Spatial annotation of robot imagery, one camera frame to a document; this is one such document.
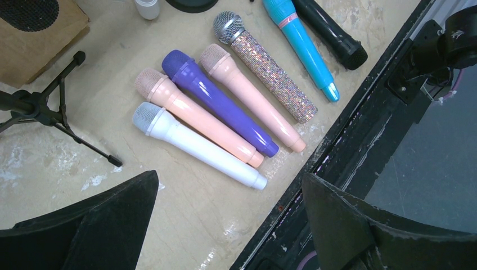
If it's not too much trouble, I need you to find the glitter sequin microphone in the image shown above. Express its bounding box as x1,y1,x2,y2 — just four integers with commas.
213,11,318,124

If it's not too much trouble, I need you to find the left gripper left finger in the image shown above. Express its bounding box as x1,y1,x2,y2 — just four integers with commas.
1,170,159,269

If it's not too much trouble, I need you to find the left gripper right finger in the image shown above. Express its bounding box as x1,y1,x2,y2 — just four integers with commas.
301,173,476,269

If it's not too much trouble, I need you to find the purple microphone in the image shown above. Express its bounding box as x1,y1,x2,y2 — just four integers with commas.
161,49,279,158

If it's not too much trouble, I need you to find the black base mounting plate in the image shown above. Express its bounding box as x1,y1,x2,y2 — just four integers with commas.
232,1,444,269

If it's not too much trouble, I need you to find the white PVC pipe frame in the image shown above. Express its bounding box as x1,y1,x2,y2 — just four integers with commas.
134,0,160,20

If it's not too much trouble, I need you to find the blue microphone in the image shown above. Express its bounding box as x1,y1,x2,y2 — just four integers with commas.
263,0,340,102

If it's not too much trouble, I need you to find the black sparkly microphone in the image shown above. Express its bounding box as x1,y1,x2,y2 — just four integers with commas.
1,0,59,32

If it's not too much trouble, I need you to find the black microphone orange cap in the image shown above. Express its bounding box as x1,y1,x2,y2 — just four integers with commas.
292,0,368,70

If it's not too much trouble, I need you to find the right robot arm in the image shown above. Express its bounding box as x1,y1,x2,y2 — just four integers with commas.
408,6,476,78

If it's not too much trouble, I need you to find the tripod shock mount stand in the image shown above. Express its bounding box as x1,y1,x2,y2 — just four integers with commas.
1,51,123,168

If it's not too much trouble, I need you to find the cardboard box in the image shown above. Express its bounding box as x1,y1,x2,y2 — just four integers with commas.
1,1,89,88

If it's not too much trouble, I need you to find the beige microphone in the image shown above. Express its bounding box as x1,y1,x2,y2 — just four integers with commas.
200,43,306,152
134,68,264,168

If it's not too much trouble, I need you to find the round base mic stand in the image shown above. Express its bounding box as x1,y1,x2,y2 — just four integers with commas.
166,0,218,14

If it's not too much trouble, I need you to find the white microphone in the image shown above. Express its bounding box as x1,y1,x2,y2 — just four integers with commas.
132,102,267,190

